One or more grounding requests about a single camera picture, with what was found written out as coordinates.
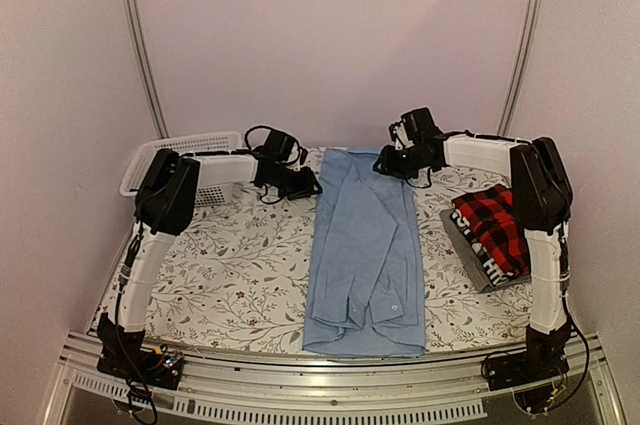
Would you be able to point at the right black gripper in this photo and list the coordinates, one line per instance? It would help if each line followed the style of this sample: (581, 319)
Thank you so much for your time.
(389, 166)

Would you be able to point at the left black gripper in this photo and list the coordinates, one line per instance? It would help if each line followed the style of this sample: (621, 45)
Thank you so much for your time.
(306, 188)

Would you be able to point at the light blue long sleeve shirt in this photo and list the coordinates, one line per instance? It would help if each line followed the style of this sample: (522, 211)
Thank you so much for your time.
(366, 294)

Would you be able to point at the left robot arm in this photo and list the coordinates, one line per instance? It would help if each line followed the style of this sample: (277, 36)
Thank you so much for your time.
(164, 206)

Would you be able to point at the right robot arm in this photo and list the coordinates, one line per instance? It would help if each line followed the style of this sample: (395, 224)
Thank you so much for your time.
(541, 202)

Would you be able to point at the white plastic basket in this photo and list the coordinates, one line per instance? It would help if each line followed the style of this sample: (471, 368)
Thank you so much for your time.
(199, 147)

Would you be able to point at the floral table mat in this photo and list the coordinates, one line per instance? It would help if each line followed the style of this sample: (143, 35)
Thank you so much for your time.
(238, 279)

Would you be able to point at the red black plaid shirt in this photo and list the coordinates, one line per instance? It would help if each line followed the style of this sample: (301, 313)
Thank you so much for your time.
(491, 219)

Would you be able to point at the grey folded shirt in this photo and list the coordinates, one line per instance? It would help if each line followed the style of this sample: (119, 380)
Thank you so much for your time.
(460, 255)

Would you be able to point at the black shirt white letters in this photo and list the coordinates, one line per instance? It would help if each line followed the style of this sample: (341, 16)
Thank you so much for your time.
(475, 250)

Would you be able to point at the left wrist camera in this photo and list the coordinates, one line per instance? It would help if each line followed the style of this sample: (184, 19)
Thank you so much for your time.
(302, 155)

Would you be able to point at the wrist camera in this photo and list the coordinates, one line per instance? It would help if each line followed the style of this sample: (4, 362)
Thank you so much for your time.
(302, 155)
(397, 135)

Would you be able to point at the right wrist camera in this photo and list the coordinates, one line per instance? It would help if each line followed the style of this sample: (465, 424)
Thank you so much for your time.
(397, 135)

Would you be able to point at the aluminium front rail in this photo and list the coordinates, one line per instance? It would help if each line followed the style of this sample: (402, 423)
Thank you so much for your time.
(239, 387)

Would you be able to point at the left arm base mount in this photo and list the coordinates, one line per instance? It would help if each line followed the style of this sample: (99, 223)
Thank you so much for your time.
(123, 356)

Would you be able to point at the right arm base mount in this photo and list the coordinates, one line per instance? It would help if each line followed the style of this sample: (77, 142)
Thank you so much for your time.
(543, 359)

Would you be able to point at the right aluminium post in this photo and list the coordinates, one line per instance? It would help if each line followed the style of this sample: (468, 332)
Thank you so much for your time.
(525, 45)

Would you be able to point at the aluminium post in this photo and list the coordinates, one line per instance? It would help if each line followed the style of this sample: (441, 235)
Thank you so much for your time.
(143, 62)
(525, 45)

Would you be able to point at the left aluminium post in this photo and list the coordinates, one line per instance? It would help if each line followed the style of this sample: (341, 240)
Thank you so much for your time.
(143, 62)

